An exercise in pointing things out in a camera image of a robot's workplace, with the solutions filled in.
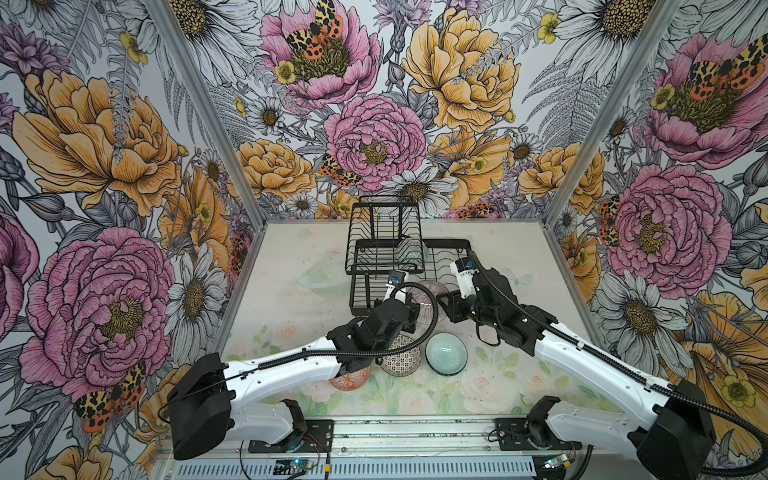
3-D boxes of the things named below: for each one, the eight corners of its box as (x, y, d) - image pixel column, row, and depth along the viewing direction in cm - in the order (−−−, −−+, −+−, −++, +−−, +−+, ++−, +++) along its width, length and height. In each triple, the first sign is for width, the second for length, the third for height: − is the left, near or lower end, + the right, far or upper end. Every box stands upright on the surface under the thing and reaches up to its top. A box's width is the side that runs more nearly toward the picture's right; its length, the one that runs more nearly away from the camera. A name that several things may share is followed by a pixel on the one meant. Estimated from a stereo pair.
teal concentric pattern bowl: (425, 380, 85) (427, 372, 80) (423, 342, 92) (425, 332, 87) (466, 380, 85) (471, 372, 80) (460, 342, 92) (464, 332, 87)
